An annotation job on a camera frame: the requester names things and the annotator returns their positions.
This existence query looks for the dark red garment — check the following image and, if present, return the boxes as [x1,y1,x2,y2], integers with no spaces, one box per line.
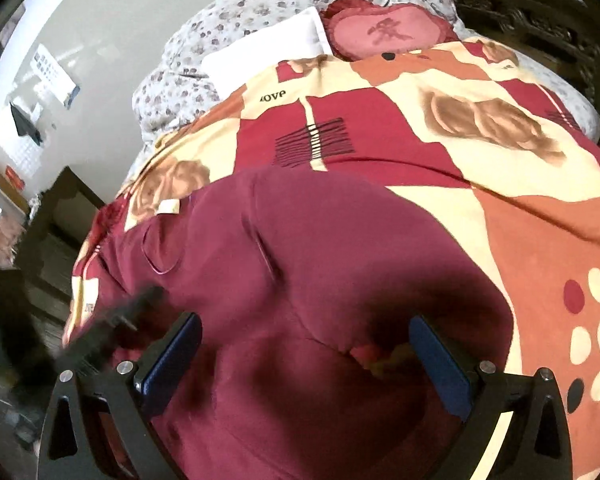
[84,167,514,479]

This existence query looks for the red orange patterned blanket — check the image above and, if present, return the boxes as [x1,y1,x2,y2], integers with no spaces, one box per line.
[64,38,600,479]

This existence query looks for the white pillow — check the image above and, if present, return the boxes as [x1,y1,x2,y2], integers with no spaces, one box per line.
[200,6,332,100]

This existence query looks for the dark wooden nightstand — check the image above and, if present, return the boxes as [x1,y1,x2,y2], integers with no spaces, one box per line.
[0,167,104,354]

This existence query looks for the wall calendar poster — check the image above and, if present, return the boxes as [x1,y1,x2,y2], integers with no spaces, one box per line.
[30,44,80,110]

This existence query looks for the dark cloth on wall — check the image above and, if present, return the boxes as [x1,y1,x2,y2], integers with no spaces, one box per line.
[9,103,43,146]

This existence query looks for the dark carved wooden cabinet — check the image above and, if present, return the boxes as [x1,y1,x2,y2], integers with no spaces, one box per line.
[453,0,600,146]

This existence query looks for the red heart cushion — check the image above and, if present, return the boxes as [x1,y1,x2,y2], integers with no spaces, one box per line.
[320,0,458,61]

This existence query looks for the floral grey quilt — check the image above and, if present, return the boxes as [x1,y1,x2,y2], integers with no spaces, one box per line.
[130,0,600,143]

